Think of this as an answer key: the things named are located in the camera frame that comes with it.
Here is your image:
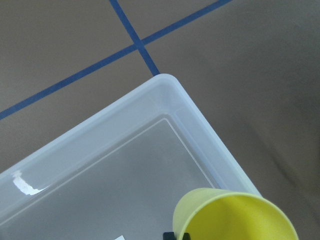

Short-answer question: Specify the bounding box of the yellow plastic cup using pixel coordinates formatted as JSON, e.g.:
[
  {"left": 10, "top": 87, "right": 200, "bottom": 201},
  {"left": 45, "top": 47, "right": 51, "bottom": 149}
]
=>
[{"left": 172, "top": 188, "right": 299, "bottom": 240}]

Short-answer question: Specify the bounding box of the clear plastic storage box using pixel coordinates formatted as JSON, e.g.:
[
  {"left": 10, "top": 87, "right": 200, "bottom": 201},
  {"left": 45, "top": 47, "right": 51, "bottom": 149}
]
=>
[{"left": 0, "top": 74, "right": 258, "bottom": 240}]

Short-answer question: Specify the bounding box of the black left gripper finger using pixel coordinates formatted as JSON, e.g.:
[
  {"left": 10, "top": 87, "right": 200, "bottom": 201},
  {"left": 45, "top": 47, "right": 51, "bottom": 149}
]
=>
[{"left": 162, "top": 232, "right": 191, "bottom": 240}]

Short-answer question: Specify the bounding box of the white label sticker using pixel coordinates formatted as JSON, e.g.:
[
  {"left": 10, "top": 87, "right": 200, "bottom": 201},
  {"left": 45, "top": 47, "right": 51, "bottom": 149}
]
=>
[{"left": 115, "top": 235, "right": 125, "bottom": 240}]

